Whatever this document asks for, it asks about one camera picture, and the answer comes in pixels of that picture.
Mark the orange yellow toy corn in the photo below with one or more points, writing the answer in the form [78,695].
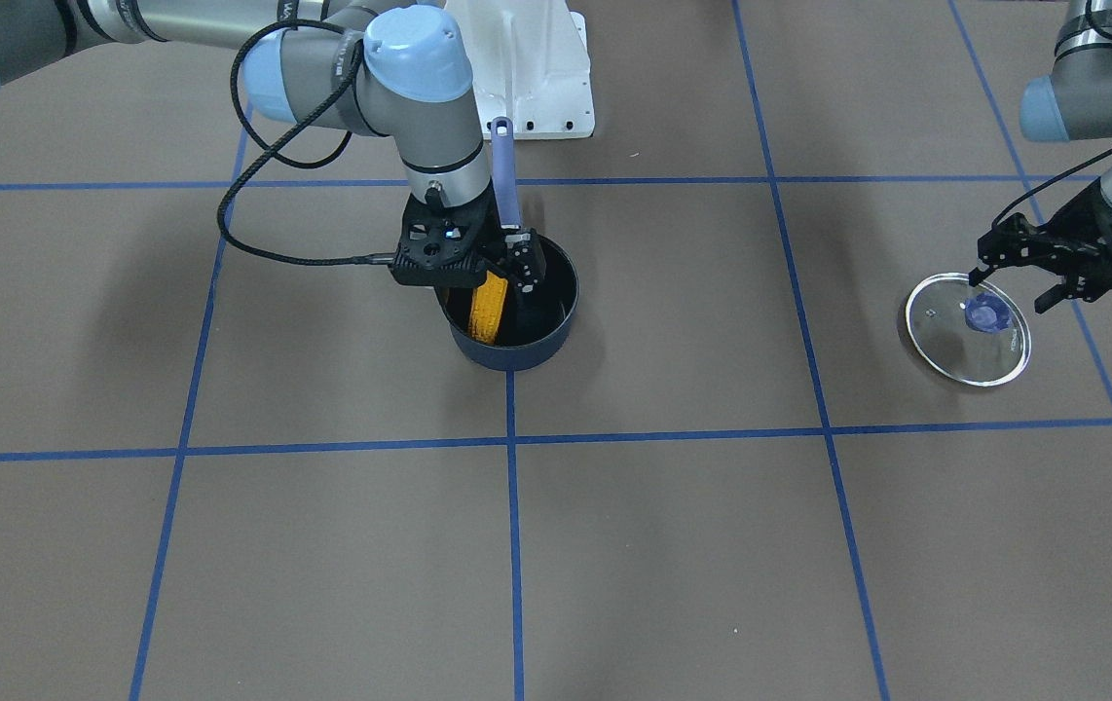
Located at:
[486,309]

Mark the glass pot lid blue knob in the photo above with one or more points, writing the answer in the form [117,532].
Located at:
[973,334]

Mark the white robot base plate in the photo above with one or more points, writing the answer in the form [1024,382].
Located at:
[531,64]

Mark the dark blue cooking pot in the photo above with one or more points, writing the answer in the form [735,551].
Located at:
[535,325]

